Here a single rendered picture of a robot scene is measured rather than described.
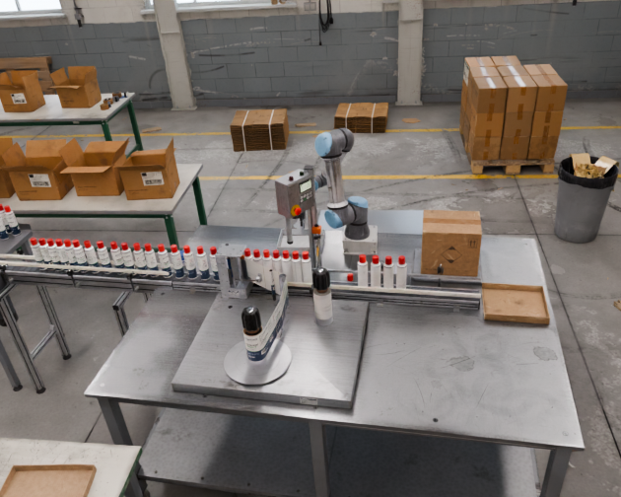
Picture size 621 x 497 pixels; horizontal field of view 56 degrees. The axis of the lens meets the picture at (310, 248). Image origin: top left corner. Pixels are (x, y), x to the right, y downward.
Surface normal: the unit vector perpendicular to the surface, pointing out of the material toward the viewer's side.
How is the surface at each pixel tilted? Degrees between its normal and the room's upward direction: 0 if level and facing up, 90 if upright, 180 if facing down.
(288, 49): 90
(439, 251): 90
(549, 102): 90
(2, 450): 0
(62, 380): 0
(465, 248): 90
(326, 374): 0
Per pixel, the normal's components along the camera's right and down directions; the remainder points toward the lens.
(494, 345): -0.07, -0.84
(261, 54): -0.12, 0.55
